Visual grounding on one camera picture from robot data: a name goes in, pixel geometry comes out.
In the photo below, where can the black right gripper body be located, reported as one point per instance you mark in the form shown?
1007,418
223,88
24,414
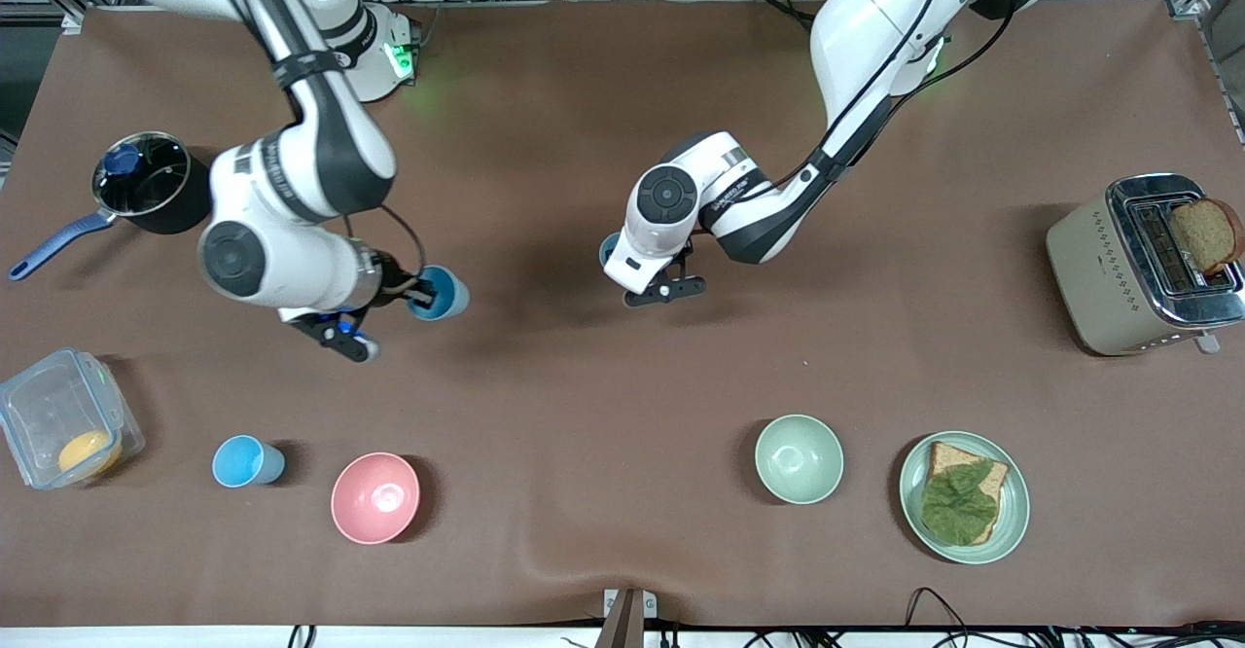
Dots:
392,274

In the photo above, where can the blue plastic cup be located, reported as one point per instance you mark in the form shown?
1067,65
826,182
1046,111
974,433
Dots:
453,300
238,461

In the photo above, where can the blue cup with white ball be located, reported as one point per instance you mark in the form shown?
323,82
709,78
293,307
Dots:
609,251

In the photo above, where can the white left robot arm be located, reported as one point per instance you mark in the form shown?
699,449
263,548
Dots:
875,25

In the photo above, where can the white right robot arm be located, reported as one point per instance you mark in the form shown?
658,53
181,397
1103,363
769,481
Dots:
321,142

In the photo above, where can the brown table mat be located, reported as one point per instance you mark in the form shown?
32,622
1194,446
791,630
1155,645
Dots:
584,385

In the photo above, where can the pink bowl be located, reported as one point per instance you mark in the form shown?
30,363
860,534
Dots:
374,498

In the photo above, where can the small blue round object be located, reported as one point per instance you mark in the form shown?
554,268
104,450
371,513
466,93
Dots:
123,159

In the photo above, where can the orange round food piece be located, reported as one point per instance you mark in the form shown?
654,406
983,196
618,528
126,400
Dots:
86,453

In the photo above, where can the clear plastic food container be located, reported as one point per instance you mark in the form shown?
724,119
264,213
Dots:
39,405

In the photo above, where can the pale green bowl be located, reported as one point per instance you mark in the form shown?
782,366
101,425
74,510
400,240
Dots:
799,459

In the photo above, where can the brown bread slice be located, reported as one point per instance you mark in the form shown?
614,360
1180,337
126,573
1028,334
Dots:
948,455

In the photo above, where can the green lettuce leaf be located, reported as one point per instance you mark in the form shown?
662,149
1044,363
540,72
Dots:
958,507

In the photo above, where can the pale green plate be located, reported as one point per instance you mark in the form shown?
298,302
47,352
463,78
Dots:
1016,512

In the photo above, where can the beige and chrome toaster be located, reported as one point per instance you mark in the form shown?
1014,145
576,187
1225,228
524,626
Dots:
1099,278

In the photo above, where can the brown toast slice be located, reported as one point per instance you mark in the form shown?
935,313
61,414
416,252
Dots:
1206,234

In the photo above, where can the metal mount bracket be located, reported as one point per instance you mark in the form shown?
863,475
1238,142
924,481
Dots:
627,614

